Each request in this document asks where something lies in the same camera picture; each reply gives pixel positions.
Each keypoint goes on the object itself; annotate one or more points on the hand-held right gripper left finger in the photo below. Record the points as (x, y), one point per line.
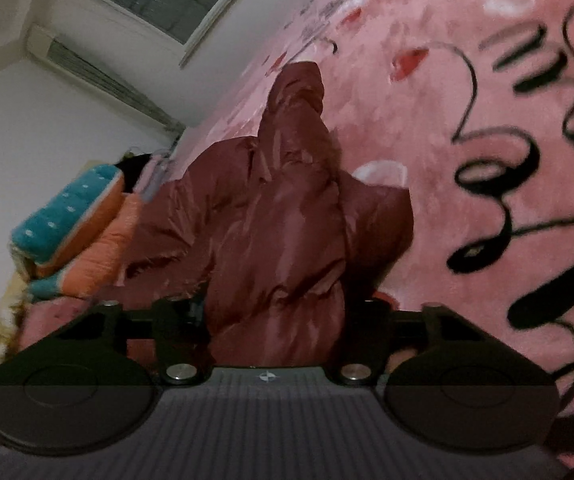
(179, 340)

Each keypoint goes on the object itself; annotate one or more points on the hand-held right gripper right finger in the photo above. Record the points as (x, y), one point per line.
(367, 340)

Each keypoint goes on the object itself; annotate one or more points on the maroon puffer jacket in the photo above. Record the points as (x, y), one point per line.
(277, 220)

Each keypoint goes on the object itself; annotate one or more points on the teal and orange quilt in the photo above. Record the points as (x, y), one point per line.
(74, 230)

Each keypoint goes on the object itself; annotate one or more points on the black cloth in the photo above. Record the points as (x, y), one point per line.
(134, 172)

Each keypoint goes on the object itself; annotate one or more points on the pink printed blanket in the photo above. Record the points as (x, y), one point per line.
(467, 135)

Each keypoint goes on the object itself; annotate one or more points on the white wall air conditioner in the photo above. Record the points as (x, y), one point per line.
(102, 77)

